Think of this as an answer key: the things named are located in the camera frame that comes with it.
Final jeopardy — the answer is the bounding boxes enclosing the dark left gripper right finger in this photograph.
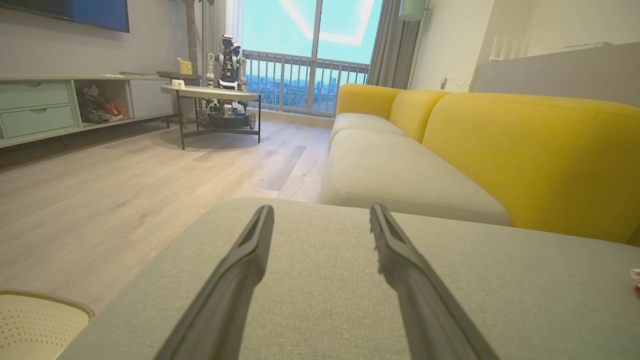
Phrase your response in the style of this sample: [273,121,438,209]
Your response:
[369,203,501,360]

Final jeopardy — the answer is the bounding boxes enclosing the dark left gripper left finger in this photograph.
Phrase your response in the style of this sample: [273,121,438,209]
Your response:
[154,204,275,360]

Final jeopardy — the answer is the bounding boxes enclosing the cream perforated laundry basket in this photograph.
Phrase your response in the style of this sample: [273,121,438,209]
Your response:
[0,288,96,360]

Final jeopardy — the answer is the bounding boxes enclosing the yellow and beige sofa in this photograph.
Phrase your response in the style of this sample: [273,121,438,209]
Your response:
[319,82,640,246]

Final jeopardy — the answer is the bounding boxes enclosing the oval coffee table black legs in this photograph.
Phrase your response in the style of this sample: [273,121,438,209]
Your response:
[160,84,262,151]

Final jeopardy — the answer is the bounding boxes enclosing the wheeled black white robot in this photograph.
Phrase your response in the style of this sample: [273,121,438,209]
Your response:
[196,33,258,131]

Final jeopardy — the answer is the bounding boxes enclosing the grey balcony railing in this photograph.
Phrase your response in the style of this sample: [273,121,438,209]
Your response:
[242,49,371,119]

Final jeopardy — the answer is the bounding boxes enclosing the grey curtain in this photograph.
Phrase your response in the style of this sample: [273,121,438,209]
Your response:
[366,0,422,91]

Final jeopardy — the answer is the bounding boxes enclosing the grey partition panel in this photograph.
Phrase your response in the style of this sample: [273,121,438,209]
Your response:
[472,42,640,109]

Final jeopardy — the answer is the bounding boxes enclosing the white antenna router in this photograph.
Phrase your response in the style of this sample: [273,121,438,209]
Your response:
[488,35,531,62]

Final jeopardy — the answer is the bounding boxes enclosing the long low media cabinet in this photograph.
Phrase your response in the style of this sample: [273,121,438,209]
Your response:
[0,74,177,149]

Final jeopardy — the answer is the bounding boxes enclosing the sheer white curtain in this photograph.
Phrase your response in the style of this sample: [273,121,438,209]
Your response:
[202,0,244,57]

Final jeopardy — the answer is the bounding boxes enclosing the pale green lamp shade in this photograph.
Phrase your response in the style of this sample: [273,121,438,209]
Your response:
[398,0,429,22]

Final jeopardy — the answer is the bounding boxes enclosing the cable clutter in cabinet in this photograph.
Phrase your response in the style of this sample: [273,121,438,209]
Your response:
[77,85,127,124]

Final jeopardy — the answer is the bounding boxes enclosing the glass balcony door frame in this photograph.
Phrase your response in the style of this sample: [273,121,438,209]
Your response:
[241,0,384,119]

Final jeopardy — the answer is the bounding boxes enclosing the wall mounted television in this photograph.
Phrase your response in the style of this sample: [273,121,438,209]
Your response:
[0,0,131,34]

